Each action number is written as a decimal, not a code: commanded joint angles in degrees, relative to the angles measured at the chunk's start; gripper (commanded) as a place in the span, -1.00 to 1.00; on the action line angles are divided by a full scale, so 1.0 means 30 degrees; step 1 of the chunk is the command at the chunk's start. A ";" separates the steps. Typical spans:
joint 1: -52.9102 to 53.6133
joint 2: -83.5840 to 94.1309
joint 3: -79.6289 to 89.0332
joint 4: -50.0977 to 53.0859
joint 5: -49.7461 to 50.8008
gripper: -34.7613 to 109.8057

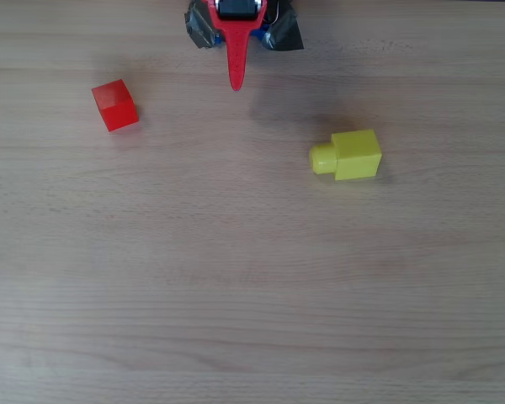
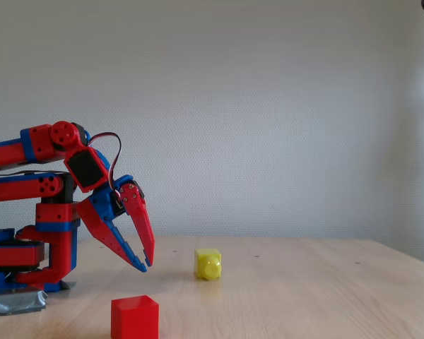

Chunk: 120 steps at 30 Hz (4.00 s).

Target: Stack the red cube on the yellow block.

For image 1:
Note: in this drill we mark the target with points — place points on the red cube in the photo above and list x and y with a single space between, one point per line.
115 107

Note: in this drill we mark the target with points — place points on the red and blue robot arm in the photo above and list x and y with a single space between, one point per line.
258 34

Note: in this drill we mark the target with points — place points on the yellow block with round stud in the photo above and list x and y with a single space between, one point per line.
355 155

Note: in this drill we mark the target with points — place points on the grey duct tape patch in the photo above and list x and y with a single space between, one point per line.
286 35
200 25

